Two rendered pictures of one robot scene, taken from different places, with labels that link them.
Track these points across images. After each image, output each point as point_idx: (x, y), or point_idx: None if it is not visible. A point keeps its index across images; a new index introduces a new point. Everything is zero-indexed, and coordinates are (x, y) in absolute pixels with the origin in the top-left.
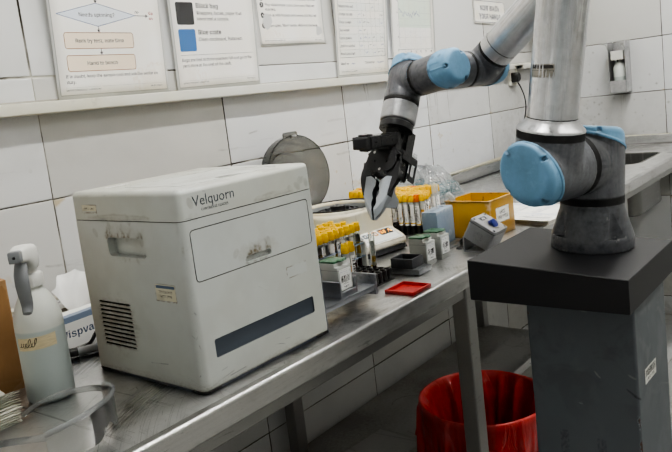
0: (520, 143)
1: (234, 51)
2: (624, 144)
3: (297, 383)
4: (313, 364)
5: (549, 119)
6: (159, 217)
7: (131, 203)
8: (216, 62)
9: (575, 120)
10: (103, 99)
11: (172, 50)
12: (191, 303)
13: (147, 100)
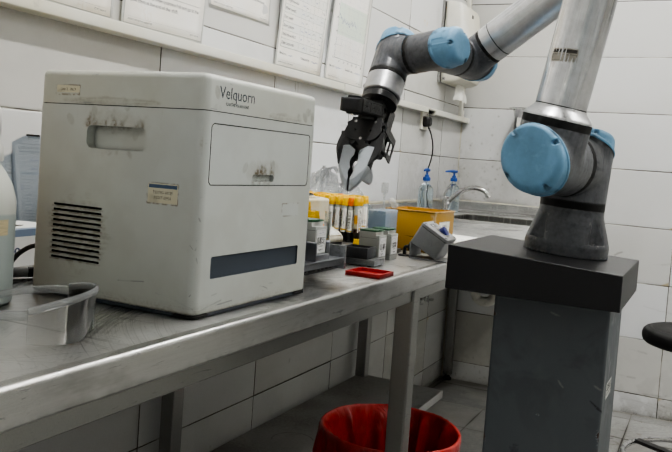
0: (531, 124)
1: (183, 1)
2: (614, 152)
3: (280, 332)
4: (296, 316)
5: (563, 105)
6: (176, 102)
7: (137, 84)
8: (163, 6)
9: (585, 112)
10: (46, 3)
11: None
12: (198, 206)
13: (90, 21)
